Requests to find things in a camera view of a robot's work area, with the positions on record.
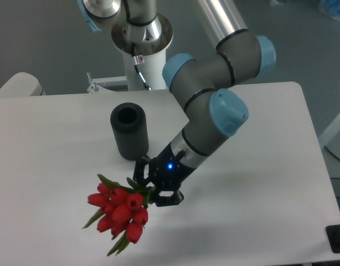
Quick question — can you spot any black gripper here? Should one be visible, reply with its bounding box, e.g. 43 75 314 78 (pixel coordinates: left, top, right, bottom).
133 144 195 207

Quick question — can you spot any red tulip bouquet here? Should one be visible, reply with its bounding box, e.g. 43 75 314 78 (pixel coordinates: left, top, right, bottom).
83 174 156 256

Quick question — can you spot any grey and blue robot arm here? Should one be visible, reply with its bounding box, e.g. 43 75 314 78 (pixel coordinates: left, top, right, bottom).
78 1 276 207

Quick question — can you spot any black ribbed vase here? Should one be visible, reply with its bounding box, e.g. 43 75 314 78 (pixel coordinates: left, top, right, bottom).
110 103 149 161

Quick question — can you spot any white rounded chair part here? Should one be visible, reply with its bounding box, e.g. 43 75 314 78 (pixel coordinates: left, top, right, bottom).
0 72 46 99

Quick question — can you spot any black box at table edge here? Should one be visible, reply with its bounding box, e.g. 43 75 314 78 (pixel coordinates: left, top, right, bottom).
326 224 340 254

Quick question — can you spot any white furniture piece right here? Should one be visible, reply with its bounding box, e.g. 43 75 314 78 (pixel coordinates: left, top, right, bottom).
318 112 340 150

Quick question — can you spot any blue plastic bag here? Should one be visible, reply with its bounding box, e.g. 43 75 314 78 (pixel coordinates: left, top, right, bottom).
318 0 340 21

